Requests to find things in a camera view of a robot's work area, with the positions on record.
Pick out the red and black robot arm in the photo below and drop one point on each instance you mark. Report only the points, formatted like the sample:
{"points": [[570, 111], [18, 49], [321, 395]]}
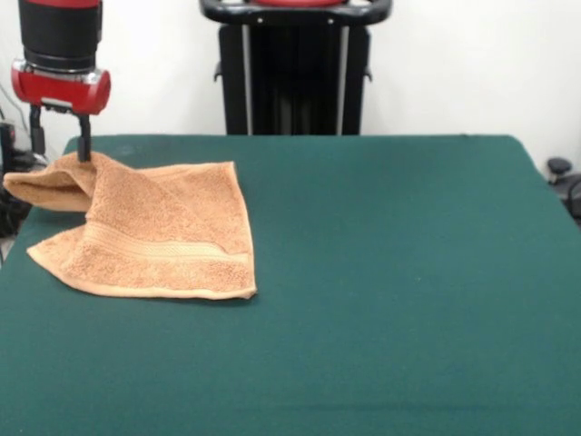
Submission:
{"points": [[59, 32]]}

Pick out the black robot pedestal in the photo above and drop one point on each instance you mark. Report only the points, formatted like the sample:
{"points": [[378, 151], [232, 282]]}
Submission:
{"points": [[295, 91]]}

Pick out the tan terry cloth towel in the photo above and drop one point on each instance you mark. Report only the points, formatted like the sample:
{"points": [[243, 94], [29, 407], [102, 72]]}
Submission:
{"points": [[159, 236]]}

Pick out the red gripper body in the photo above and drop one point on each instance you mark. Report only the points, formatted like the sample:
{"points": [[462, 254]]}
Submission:
{"points": [[59, 93]]}

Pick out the dark green table cloth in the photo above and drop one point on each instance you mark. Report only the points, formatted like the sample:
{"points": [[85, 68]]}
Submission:
{"points": [[408, 295]]}

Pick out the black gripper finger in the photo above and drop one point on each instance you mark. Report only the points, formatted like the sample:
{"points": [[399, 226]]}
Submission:
{"points": [[36, 129], [84, 141]]}

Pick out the black electronics box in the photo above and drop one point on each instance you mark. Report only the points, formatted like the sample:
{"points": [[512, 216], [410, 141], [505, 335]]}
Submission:
{"points": [[6, 150]]}

